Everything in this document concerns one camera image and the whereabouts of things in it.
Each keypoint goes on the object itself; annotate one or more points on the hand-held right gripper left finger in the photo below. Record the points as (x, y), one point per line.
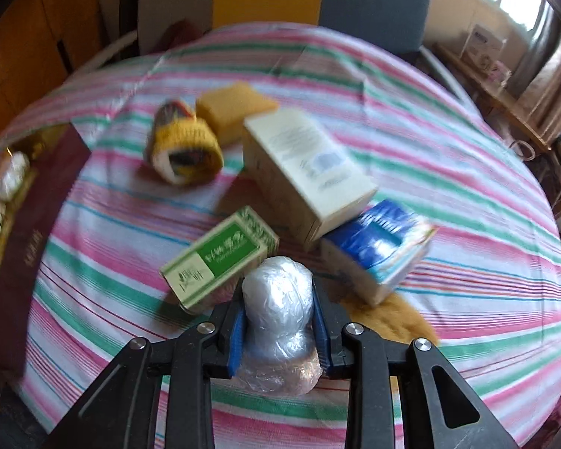
(236, 341)

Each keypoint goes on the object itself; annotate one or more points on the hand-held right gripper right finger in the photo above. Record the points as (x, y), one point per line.
(321, 341)

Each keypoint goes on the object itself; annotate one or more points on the plastic white ball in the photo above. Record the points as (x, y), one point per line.
(278, 308)

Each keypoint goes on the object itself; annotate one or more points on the yellow sponge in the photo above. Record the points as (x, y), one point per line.
(233, 110)
(402, 322)

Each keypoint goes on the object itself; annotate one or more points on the green white box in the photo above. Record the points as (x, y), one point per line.
(219, 257)

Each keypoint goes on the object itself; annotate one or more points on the blue tissue packet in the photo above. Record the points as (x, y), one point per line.
(378, 248)

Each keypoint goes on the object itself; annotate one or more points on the beige cardboard box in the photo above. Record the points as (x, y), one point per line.
(304, 168)

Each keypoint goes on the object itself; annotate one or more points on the knitted yellow sleeve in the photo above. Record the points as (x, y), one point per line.
(187, 145)

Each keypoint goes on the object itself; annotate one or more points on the gold tin box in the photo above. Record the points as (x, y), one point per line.
(42, 224)

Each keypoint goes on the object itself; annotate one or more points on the clear plastic bundle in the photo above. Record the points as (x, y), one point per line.
(11, 173)

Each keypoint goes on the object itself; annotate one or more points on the striped tablecloth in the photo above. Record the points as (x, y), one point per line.
(449, 206)

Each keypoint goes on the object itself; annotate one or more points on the wooden windowsill shelf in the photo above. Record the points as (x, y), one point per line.
(495, 98)

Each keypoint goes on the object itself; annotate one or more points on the dark red cloth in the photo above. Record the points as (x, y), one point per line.
(182, 35)

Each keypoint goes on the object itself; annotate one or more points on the white printed box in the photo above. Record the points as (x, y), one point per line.
(484, 42)

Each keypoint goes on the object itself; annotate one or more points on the patterned curtain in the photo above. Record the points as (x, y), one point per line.
(542, 70)

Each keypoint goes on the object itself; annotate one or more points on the wooden cabinet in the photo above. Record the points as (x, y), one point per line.
(28, 46)

